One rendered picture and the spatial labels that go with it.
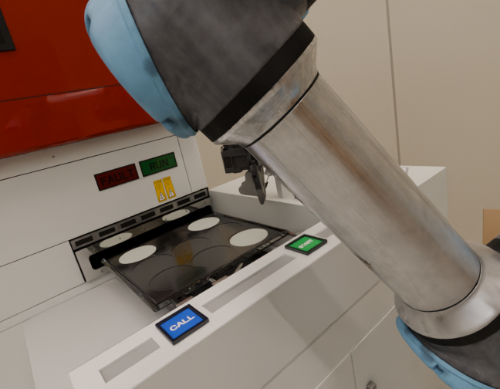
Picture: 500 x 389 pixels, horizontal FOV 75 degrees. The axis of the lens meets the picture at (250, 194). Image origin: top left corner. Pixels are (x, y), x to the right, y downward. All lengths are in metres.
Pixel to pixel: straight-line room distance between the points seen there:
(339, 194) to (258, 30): 0.13
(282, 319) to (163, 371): 0.19
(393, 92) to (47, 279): 2.08
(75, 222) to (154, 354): 0.60
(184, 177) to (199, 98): 0.86
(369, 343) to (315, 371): 0.17
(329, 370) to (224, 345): 0.27
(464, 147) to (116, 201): 1.97
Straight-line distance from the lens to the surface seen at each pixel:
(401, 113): 2.35
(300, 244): 0.61
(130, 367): 0.47
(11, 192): 0.97
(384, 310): 0.81
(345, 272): 0.64
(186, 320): 0.49
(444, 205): 1.00
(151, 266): 0.84
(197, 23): 0.23
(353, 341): 0.73
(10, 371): 1.11
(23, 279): 1.02
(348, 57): 2.42
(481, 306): 0.37
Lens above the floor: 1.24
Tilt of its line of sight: 16 degrees down
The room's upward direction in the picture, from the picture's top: 12 degrees counter-clockwise
